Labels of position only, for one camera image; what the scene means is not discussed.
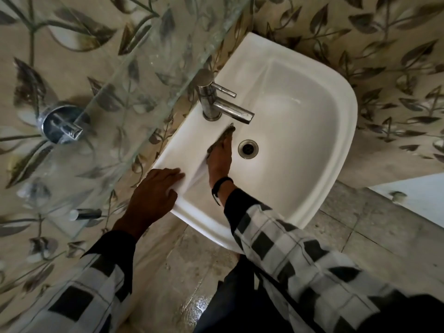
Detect chrome basin tap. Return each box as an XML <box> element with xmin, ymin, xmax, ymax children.
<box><xmin>194</xmin><ymin>69</ymin><xmax>255</xmax><ymax>125</ymax></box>

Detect person's right hand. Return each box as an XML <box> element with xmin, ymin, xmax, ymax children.
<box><xmin>206</xmin><ymin>133</ymin><xmax>234</xmax><ymax>187</ymax></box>

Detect person's left forearm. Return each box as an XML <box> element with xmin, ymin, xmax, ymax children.
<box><xmin>6</xmin><ymin>229</ymin><xmax>138</xmax><ymax>333</ymax></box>

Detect dark trousers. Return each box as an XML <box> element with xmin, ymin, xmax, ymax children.
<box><xmin>193</xmin><ymin>254</ymin><xmax>328</xmax><ymax>333</ymax></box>

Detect black wristband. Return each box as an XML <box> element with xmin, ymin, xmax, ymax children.
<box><xmin>211</xmin><ymin>176</ymin><xmax>234</xmax><ymax>206</ymax></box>

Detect round metal drain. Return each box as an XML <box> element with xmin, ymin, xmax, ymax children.
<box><xmin>237</xmin><ymin>139</ymin><xmax>259</xmax><ymax>160</ymax></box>

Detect large round chrome shelf bracket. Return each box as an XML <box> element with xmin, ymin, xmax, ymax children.
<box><xmin>37</xmin><ymin>103</ymin><xmax>84</xmax><ymax>145</ymax></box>

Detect white ceramic fixture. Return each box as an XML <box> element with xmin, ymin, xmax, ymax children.
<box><xmin>368</xmin><ymin>172</ymin><xmax>444</xmax><ymax>229</ymax></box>

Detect small chrome shelf bracket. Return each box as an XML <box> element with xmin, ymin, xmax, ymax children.
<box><xmin>69</xmin><ymin>208</ymin><xmax>103</xmax><ymax>221</ymax></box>

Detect person's left hand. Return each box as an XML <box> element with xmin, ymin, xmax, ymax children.
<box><xmin>112</xmin><ymin>168</ymin><xmax>186</xmax><ymax>239</ymax></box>

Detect clear glass shelf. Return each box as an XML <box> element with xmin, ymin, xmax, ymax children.
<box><xmin>0</xmin><ymin>0</ymin><xmax>254</xmax><ymax>240</ymax></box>

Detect grey scouring pad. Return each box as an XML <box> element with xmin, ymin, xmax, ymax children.
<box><xmin>207</xmin><ymin>123</ymin><xmax>237</xmax><ymax>155</ymax></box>

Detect white ceramic wash basin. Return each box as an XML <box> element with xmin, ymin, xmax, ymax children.
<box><xmin>151</xmin><ymin>32</ymin><xmax>358</xmax><ymax>254</ymax></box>

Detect person's right forearm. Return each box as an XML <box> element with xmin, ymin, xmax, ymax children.
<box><xmin>218</xmin><ymin>182</ymin><xmax>444</xmax><ymax>333</ymax></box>

